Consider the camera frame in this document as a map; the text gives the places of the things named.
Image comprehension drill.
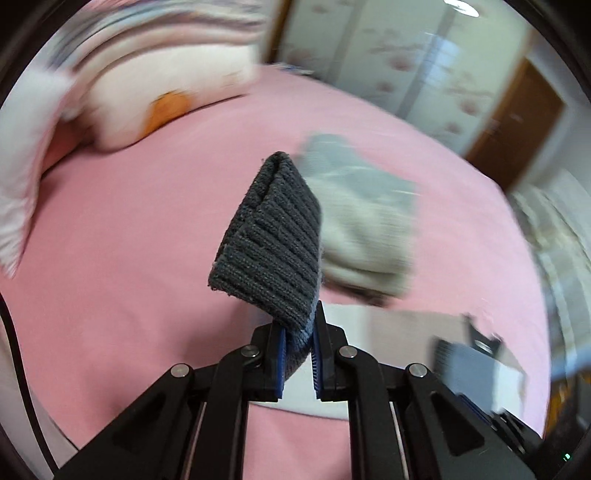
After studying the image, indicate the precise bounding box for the striped folded quilt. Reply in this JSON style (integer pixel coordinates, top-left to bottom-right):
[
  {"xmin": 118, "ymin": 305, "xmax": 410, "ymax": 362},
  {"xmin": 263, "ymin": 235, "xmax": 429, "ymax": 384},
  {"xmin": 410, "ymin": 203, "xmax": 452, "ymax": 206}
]
[{"xmin": 33, "ymin": 1, "xmax": 269, "ymax": 70}]

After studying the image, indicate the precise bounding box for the dark wooden door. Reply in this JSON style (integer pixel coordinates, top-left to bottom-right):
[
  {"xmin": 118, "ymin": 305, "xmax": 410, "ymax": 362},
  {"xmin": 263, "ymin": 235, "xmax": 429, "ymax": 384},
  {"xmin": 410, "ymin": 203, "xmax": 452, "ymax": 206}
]
[{"xmin": 466, "ymin": 59, "xmax": 564, "ymax": 192}]

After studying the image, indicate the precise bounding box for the pink bed blanket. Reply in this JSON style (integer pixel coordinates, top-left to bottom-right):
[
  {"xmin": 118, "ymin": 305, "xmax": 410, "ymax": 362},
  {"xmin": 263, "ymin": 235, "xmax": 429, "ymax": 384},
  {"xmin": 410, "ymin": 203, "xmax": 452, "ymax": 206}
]
[{"xmin": 1, "ymin": 67, "xmax": 550, "ymax": 446}]

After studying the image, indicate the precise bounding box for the beige lace covered furniture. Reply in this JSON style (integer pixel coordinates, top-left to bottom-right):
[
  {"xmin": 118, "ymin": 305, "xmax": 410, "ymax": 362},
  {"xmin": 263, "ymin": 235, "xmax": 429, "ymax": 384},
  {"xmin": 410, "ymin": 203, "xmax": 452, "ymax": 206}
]
[{"xmin": 507, "ymin": 168, "xmax": 591, "ymax": 370}]

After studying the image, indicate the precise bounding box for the colour-block knit sweater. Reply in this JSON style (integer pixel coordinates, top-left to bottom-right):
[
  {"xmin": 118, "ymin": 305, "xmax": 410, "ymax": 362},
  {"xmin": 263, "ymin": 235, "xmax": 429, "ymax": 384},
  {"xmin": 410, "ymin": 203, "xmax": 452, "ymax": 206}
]
[{"xmin": 207, "ymin": 150, "xmax": 530, "ymax": 421}]

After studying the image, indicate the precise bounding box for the pink pillow orange print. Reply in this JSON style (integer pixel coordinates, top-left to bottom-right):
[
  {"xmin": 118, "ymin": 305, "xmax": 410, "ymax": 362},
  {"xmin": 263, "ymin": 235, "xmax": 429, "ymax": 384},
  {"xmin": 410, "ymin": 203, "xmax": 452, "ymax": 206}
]
[{"xmin": 81, "ymin": 44, "xmax": 259, "ymax": 151}]

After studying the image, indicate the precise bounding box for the folded grey fleece garment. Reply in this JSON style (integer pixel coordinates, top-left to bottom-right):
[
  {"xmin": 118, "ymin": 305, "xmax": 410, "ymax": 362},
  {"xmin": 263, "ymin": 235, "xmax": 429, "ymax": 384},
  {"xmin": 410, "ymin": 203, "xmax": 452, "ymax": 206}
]
[{"xmin": 297, "ymin": 134, "xmax": 418, "ymax": 298}]

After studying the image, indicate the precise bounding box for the floral sliding wardrobe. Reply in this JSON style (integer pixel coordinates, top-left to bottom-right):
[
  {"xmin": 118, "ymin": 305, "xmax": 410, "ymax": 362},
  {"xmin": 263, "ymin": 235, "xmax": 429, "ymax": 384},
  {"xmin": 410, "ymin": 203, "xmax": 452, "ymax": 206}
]
[{"xmin": 277, "ymin": 0, "xmax": 532, "ymax": 156}]

